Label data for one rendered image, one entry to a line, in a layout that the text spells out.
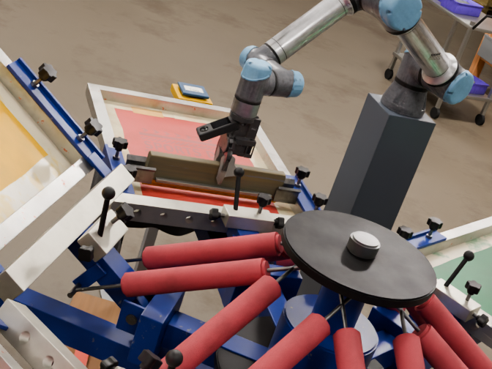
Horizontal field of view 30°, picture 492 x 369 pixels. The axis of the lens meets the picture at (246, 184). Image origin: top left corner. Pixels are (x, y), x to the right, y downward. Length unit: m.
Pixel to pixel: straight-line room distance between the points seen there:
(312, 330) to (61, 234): 0.54
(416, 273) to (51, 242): 0.70
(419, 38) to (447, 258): 0.65
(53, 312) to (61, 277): 1.82
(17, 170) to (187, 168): 0.66
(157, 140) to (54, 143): 0.74
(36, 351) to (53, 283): 2.24
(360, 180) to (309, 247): 1.39
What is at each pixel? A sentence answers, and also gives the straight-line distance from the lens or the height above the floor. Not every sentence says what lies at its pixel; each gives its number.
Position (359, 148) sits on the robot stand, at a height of 1.02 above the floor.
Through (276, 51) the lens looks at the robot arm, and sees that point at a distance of 2.62.
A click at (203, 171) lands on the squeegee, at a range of 2.56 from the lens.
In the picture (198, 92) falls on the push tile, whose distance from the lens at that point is 3.30.
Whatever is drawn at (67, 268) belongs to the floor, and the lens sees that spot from 3.90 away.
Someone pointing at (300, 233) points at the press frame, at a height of 1.32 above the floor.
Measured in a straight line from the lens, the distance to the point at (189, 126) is 3.03.
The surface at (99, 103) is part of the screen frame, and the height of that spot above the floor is 0.99.
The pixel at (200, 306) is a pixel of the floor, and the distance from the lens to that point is 3.90.
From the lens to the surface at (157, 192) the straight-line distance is 2.55.
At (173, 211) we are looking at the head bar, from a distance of 2.30.
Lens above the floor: 2.10
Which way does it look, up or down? 24 degrees down
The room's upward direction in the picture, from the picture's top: 19 degrees clockwise
